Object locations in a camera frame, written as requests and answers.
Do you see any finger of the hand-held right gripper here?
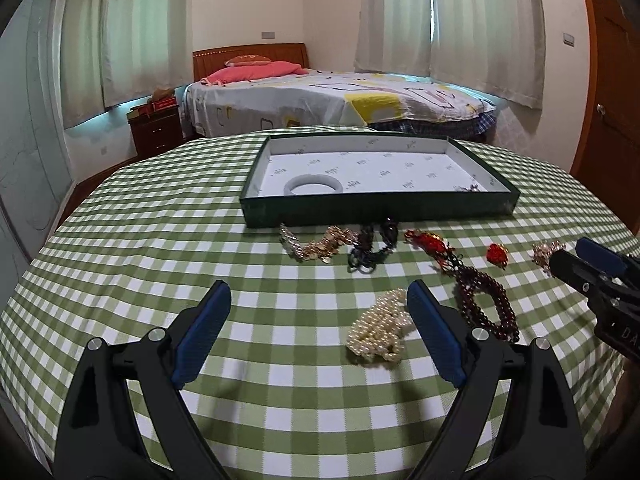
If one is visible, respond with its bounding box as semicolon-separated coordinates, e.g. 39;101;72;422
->
575;237;640;285
549;249;623;311

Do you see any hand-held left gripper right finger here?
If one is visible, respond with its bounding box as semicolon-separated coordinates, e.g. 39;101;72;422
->
406;280;587;480

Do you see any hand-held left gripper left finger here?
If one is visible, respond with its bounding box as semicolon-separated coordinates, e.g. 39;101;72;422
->
54;280;233;480

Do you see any gold flower brooch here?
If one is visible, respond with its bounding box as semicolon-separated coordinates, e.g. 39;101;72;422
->
531;241;567;276

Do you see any pearl necklace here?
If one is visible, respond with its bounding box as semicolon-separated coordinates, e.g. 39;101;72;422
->
346;288;415;367

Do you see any dark red bead bracelet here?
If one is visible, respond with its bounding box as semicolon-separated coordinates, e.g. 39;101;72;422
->
452;266;518;343

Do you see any gold chain bracelet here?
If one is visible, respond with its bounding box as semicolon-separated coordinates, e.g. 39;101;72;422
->
279;224;358;265

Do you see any dark green jewelry box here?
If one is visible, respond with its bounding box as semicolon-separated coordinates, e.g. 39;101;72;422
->
239;134;522;230

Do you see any red knot ornament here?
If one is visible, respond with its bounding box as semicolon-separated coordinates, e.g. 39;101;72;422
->
404;229;463;276

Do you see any green checked tablecloth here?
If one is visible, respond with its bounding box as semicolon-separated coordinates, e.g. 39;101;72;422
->
0;127;640;480

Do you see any wooden door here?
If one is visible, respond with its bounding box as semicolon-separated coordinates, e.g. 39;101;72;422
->
570;0;640;196

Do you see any white jade bangle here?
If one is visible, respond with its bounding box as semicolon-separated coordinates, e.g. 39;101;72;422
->
284;174;345;197

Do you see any dark wooden nightstand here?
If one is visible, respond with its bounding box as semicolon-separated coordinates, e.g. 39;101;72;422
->
129;105;183;158

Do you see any wide pale curtain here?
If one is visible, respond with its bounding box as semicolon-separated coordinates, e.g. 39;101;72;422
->
100;0;193;108
429;0;547;110

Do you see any bed with patterned sheet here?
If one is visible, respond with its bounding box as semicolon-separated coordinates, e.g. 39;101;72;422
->
180;67;498;143

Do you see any pink pillow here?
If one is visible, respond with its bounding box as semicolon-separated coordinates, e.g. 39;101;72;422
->
200;61;306;86

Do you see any frosted glass wardrobe door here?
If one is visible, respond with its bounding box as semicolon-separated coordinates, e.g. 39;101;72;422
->
0;0;76;241

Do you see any red and gold cushion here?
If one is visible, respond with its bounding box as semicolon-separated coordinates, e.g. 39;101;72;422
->
224;54;273;67

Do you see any wooden headboard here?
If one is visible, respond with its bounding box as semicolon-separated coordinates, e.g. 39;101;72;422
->
192;43;310;83

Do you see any narrow pale curtain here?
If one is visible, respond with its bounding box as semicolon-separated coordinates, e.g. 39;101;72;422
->
354;0;433;77
62;0;108;128

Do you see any black bead bracelet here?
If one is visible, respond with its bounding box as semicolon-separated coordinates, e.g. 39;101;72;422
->
347;217;400;275

